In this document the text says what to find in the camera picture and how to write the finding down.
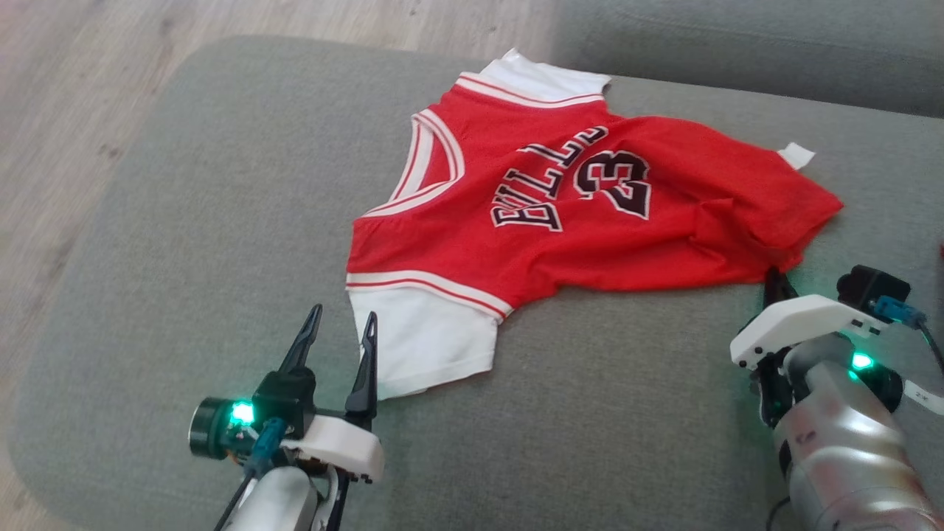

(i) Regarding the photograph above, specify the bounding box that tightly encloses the white cable label tag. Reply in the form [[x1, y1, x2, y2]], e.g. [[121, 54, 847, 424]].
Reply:
[[903, 379, 944, 416]]

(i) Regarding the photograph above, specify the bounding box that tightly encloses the left black cable, blue plug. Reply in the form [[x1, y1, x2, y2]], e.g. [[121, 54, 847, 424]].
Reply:
[[214, 417, 287, 531]]

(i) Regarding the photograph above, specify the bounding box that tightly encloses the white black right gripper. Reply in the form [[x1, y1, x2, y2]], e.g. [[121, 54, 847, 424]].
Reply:
[[729, 265, 891, 430]]

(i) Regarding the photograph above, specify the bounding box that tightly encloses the small grey sofa cushion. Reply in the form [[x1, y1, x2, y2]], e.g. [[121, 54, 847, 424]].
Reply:
[[549, 0, 944, 119]]

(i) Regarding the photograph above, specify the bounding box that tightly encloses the large grey sofa seat cushion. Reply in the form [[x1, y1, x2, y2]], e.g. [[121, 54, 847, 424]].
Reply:
[[7, 35, 944, 531]]

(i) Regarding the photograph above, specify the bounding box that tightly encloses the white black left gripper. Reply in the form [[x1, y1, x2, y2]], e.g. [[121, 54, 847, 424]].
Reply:
[[279, 303, 386, 531]]

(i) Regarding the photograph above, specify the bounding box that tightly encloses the red basketball jersey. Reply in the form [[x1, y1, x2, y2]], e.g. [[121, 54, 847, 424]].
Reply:
[[345, 48, 844, 400]]

